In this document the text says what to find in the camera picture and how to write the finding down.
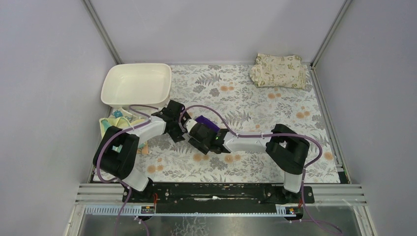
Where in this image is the purple towel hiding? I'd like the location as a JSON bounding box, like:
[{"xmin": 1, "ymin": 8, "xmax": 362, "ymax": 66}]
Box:
[{"xmin": 195, "ymin": 116, "xmax": 220, "ymax": 132}]

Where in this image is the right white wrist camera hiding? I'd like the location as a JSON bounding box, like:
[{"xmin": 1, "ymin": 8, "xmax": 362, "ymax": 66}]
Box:
[{"xmin": 183, "ymin": 119, "xmax": 197, "ymax": 133}]

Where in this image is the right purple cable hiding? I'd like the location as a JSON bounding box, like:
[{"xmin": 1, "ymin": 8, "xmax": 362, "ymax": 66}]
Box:
[{"xmin": 178, "ymin": 105, "xmax": 344, "ymax": 236}]

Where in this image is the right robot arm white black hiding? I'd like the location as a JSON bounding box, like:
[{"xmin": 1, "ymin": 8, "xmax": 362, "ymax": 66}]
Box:
[{"xmin": 185, "ymin": 120, "xmax": 310, "ymax": 193}]

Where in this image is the cream patterned folded towel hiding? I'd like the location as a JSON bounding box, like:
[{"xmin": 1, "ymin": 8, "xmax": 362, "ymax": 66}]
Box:
[{"xmin": 249, "ymin": 54, "xmax": 307, "ymax": 89}]

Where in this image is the white rectangular basin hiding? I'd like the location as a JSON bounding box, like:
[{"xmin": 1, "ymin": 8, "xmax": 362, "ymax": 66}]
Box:
[{"xmin": 100, "ymin": 63, "xmax": 172, "ymax": 109}]

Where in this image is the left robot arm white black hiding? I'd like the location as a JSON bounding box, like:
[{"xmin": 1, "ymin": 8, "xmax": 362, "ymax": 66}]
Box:
[{"xmin": 93, "ymin": 100, "xmax": 190, "ymax": 192}]

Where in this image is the yellow teal patterned towel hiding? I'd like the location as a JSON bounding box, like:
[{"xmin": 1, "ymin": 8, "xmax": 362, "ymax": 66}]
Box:
[{"xmin": 99, "ymin": 108, "xmax": 145, "ymax": 138}]

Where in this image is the white cable duct strip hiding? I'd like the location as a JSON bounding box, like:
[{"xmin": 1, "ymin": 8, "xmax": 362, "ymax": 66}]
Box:
[{"xmin": 85, "ymin": 205, "xmax": 155, "ymax": 216}]

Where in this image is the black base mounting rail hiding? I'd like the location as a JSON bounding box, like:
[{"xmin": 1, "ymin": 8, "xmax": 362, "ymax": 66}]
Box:
[{"xmin": 122, "ymin": 182, "xmax": 315, "ymax": 214}]

